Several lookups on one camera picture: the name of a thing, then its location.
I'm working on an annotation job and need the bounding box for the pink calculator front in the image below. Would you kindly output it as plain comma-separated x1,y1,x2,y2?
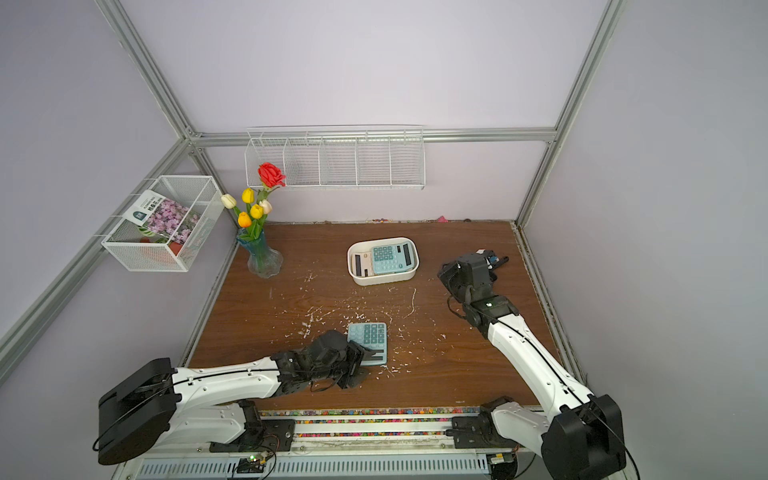
353,244,414,277

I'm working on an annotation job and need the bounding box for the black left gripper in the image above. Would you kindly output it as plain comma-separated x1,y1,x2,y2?
311,339,377,388

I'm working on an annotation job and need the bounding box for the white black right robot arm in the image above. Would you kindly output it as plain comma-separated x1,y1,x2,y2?
438,250,635,479

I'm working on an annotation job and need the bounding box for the teal calculator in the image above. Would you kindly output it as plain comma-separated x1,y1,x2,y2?
347,322,388,367
371,244,406,275

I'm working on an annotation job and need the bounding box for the white wire basket left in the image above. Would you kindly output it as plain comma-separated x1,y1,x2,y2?
102,175,224,273

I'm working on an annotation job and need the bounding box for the white plastic storage box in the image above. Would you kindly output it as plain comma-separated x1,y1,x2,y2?
346,237,420,286

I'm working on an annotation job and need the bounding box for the white wire wall shelf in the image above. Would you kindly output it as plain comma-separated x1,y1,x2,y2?
244,124,427,190

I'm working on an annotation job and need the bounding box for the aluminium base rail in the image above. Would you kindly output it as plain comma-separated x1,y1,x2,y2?
113,405,549,479

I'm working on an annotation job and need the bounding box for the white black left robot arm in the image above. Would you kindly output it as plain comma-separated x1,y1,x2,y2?
92,330,374,466

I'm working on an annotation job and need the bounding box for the artificial tulip bouquet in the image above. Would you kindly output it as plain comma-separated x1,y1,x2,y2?
221,162,286,243

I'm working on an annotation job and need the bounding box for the purple flower pot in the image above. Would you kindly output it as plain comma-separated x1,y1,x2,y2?
138,199,200,254

